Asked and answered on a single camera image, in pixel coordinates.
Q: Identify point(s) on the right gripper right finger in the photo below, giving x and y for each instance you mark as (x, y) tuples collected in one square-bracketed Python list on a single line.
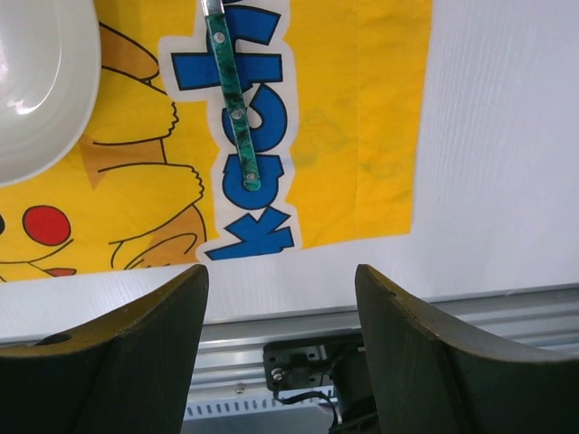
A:
[(434, 373)]

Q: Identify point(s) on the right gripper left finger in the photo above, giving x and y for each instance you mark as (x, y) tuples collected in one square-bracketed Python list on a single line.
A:
[(128, 371)]

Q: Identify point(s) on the yellow pikachu cloth placemat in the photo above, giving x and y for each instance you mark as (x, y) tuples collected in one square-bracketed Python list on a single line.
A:
[(333, 91)]

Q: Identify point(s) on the white round plate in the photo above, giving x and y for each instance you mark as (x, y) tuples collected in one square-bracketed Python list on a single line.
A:
[(50, 76)]

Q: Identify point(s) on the green-handled metal spoon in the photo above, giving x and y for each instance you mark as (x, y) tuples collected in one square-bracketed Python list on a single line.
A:
[(222, 44)]

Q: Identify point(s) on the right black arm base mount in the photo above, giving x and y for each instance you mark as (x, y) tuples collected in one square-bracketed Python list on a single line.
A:
[(331, 369)]

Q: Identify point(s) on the white slotted cable duct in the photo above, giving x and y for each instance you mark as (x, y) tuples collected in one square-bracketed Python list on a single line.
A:
[(205, 410)]

